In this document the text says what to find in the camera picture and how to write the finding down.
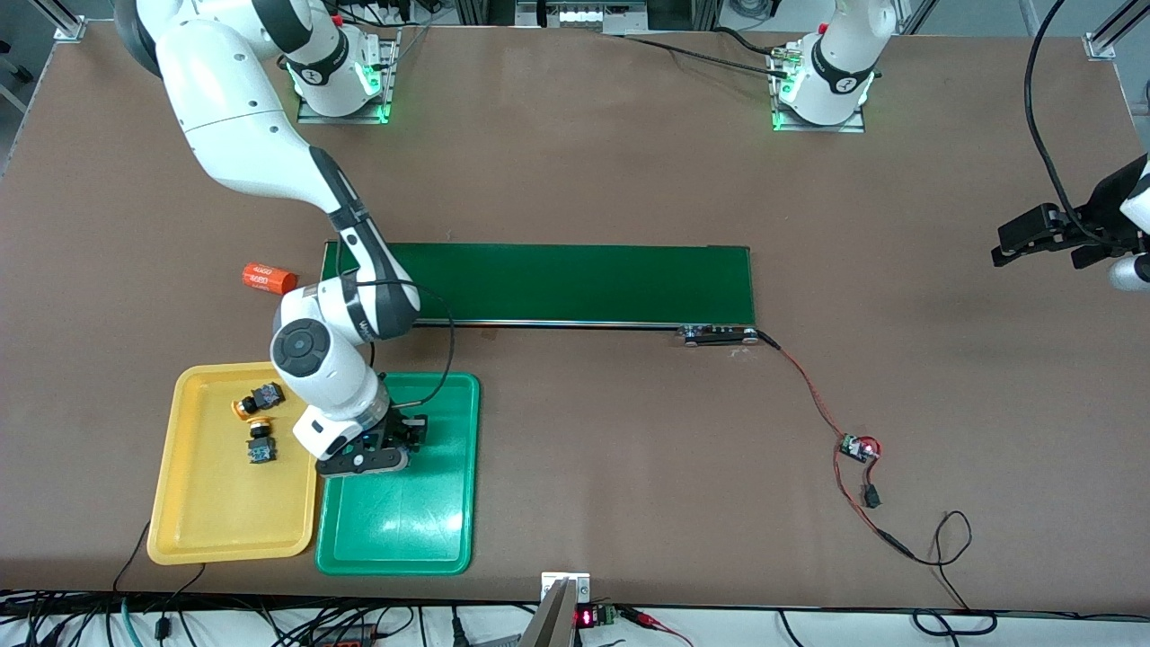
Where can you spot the small green circuit board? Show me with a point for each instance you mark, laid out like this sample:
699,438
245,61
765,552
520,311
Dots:
856,447

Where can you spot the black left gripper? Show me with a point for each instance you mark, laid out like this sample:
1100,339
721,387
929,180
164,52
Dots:
1101,214

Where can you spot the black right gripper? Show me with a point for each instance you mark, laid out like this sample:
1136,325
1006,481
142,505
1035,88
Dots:
402,427

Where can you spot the orange cylindrical battery cell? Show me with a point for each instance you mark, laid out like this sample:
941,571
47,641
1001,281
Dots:
269,279

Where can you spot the yellow push button switch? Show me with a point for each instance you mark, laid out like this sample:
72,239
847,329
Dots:
260,397
260,447

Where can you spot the red clip lead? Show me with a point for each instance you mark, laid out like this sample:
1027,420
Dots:
642,618

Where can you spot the green conveyor belt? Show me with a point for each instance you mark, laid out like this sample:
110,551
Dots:
584,283

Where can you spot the white box device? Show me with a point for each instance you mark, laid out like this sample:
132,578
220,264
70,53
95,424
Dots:
579,13

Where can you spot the small metal bracket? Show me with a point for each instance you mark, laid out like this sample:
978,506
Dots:
579,589

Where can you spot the yellow plastic tray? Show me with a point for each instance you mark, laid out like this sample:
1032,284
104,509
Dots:
207,512

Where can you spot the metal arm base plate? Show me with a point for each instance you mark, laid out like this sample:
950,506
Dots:
350,119
818,128

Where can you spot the small black plug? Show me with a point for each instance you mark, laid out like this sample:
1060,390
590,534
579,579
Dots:
870,495

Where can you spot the aluminium frame profile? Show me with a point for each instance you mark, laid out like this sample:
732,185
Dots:
1103,43
70,29

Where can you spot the green plastic tray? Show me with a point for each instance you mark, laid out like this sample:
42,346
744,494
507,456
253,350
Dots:
404,512

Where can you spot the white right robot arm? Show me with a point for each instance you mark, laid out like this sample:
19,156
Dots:
234,108

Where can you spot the red display module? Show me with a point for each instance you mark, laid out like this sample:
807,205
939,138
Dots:
586,617

